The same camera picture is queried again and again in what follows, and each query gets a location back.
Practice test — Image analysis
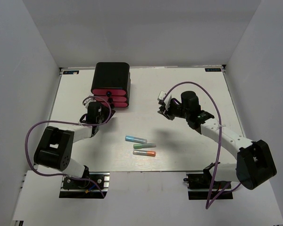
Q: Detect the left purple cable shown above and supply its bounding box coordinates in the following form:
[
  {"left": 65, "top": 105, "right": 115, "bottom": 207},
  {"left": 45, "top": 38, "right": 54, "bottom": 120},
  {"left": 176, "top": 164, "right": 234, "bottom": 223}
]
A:
[{"left": 25, "top": 96, "right": 112, "bottom": 198}]

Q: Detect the pink top drawer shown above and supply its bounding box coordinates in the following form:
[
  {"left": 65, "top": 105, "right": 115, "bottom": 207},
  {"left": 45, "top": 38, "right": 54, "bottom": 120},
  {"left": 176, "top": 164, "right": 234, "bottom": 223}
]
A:
[{"left": 91, "top": 89, "right": 127, "bottom": 96}]

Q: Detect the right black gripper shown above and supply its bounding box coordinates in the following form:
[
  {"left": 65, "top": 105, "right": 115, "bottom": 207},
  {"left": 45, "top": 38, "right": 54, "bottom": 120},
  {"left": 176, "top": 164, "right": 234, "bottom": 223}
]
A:
[{"left": 158, "top": 100, "right": 190, "bottom": 120}]

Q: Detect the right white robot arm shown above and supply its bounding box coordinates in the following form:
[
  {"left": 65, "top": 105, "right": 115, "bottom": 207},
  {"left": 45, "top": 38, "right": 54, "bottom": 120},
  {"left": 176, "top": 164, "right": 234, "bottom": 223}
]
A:
[{"left": 158, "top": 91, "right": 277, "bottom": 190}]

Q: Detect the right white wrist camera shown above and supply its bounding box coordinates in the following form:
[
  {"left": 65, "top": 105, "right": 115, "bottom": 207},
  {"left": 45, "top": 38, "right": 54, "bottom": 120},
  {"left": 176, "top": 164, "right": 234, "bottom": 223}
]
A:
[{"left": 158, "top": 91, "right": 172, "bottom": 108}]

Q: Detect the pink drawer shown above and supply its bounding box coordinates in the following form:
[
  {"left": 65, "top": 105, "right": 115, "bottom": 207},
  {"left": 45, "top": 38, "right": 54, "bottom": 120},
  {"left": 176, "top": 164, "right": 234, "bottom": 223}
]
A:
[
  {"left": 95, "top": 96, "right": 127, "bottom": 103},
  {"left": 102, "top": 102, "right": 128, "bottom": 108},
  {"left": 91, "top": 89, "right": 127, "bottom": 96}
]

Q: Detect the black drawer cabinet shell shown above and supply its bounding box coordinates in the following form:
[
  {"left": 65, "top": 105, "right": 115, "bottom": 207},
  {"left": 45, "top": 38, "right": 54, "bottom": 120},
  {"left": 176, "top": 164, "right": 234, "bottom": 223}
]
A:
[{"left": 91, "top": 62, "right": 131, "bottom": 105}]

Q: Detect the left blue corner label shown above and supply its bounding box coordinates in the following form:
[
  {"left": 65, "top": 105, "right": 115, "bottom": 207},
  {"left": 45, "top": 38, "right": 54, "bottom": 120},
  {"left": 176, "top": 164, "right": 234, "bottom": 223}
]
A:
[{"left": 63, "top": 70, "right": 79, "bottom": 75}]

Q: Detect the clear tube orange cap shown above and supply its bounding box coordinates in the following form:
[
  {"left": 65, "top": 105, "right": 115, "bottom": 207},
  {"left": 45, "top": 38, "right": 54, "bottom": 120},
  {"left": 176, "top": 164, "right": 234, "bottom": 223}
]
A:
[{"left": 133, "top": 150, "right": 156, "bottom": 157}]

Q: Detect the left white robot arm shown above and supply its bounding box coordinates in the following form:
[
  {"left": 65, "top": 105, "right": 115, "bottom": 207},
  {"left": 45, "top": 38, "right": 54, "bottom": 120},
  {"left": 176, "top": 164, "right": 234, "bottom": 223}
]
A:
[{"left": 33, "top": 101, "right": 115, "bottom": 188}]

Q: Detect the right blue corner label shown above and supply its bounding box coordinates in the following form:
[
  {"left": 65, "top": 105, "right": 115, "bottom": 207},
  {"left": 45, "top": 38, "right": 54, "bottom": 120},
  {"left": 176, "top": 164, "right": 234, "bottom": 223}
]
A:
[{"left": 205, "top": 68, "right": 222, "bottom": 72}]

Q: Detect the green clear tube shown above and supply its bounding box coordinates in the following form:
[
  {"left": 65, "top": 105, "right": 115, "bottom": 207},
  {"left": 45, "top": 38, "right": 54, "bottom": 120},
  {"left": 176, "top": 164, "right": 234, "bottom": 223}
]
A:
[{"left": 133, "top": 143, "right": 156, "bottom": 149}]

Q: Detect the light blue clear tube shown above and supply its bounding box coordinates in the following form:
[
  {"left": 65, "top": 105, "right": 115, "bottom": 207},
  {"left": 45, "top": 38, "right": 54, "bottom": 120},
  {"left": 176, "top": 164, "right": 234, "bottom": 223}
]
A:
[{"left": 125, "top": 136, "right": 148, "bottom": 144}]

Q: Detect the pink bottom drawer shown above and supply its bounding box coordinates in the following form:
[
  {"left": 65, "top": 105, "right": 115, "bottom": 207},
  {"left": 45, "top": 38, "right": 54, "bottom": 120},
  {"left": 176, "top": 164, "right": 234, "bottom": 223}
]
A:
[{"left": 102, "top": 102, "right": 128, "bottom": 108}]

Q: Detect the blue corner label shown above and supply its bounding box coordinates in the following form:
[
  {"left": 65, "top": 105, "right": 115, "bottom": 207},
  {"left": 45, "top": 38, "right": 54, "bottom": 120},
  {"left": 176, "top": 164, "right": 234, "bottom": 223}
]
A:
[
  {"left": 205, "top": 68, "right": 222, "bottom": 72},
  {"left": 63, "top": 70, "right": 79, "bottom": 75}
]

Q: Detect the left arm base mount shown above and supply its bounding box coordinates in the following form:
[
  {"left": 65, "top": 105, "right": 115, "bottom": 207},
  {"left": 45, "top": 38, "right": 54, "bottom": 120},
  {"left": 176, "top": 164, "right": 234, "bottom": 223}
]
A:
[{"left": 59, "top": 172, "right": 110, "bottom": 199}]

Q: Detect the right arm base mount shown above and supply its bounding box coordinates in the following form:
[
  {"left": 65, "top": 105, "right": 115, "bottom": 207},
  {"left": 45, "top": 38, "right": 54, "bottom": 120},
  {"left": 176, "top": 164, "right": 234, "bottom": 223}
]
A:
[{"left": 182, "top": 173, "right": 234, "bottom": 201}]

